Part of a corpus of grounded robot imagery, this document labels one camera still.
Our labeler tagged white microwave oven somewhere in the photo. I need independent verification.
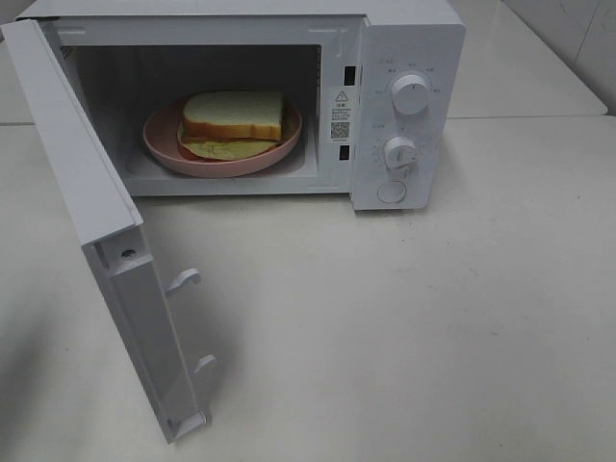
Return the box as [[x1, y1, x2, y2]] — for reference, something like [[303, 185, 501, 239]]
[[10, 1, 465, 210]]

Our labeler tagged white microwave door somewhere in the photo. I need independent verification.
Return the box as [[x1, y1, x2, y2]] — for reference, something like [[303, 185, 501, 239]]
[[2, 19, 216, 443]]

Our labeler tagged lower white timer knob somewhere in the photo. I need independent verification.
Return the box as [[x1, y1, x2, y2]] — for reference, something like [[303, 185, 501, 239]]
[[383, 137, 419, 169]]

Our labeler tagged round white door button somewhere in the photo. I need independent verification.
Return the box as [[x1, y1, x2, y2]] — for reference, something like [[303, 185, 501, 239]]
[[377, 181, 407, 204]]

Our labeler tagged white warning label sticker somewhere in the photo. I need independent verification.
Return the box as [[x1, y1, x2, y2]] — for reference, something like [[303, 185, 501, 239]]
[[327, 86, 357, 142]]

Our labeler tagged sandwich with lettuce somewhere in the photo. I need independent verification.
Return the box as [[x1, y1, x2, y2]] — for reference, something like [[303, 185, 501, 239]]
[[177, 90, 284, 161]]

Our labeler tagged upper white power knob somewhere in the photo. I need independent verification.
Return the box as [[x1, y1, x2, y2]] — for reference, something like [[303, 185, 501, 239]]
[[391, 70, 431, 116]]

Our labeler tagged pink plate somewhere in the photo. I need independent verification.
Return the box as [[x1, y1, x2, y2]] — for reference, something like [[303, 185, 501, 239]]
[[143, 100, 303, 178]]

